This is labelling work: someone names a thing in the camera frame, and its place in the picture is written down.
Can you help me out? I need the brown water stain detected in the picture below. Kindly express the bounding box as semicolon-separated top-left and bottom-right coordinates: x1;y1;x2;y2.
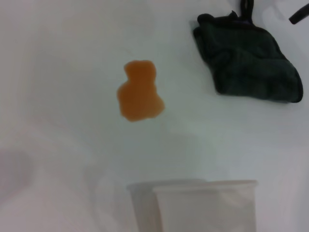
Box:
116;59;166;123

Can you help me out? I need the dark blue rag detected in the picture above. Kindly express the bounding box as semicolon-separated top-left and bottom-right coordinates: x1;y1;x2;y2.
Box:
193;11;304;104

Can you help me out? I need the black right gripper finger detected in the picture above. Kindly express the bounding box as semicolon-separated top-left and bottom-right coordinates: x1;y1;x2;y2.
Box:
240;0;254;25
289;2;309;25

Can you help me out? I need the white paper cup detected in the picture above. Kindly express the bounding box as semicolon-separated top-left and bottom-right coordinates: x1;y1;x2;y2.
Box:
126;179;259;232

